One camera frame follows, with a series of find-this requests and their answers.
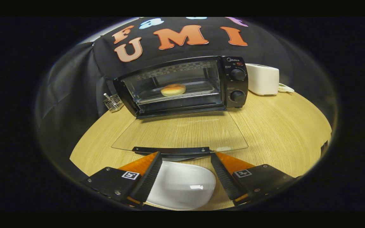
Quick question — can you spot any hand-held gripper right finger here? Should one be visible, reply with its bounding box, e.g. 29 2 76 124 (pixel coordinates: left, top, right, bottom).
210 152 300 206

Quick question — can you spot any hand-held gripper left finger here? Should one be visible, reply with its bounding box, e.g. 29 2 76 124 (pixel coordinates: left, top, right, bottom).
81 151 163 208

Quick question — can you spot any glazed ring donut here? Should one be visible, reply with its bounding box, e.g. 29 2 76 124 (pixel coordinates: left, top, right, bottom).
160 83 186 97

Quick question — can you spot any black toaster oven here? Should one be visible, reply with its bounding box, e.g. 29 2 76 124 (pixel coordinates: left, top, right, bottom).
111 56 249 159

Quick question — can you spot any white plate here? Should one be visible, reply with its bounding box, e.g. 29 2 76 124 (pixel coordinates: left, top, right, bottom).
146 161 217 210

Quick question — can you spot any white box-shaped appliance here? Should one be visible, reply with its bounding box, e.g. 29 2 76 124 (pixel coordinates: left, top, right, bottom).
245 63 280 96

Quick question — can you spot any black backdrop cloth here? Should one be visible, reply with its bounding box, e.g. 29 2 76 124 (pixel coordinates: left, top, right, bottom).
35 17 338 178

